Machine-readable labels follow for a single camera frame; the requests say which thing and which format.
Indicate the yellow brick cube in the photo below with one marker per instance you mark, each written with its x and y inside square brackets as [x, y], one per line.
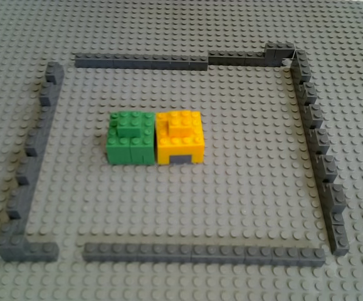
[181, 145]

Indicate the green brick cube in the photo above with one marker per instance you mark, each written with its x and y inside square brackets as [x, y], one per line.
[128, 150]

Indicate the grey studded baseplate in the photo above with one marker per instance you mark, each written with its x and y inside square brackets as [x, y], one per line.
[181, 203]

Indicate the flat grey brick row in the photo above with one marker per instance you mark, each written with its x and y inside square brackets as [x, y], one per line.
[137, 62]
[200, 254]

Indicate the blackish raised corner brick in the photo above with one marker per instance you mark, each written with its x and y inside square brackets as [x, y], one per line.
[278, 54]

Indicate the straight toothed grey brick wall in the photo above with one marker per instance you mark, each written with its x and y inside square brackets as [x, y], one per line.
[325, 169]

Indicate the L-shaped toothed grey brick wall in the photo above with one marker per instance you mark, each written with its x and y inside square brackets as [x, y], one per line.
[12, 248]

